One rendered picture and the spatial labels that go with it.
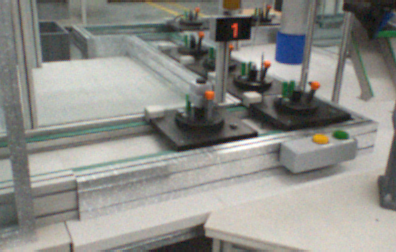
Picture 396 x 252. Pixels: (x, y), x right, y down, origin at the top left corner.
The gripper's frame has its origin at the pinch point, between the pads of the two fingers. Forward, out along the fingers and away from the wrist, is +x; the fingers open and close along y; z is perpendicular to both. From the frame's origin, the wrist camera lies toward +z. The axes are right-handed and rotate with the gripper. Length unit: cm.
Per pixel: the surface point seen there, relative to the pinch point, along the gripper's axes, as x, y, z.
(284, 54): 34, -48, 96
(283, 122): 28.4, 16.7, 10.6
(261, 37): 35, -61, 137
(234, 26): 4.1, 24.1, 28.9
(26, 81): 16, 82, 34
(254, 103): 28.4, 15.9, 27.0
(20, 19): 1, 82, 34
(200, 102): 21.3, 40.6, 16.6
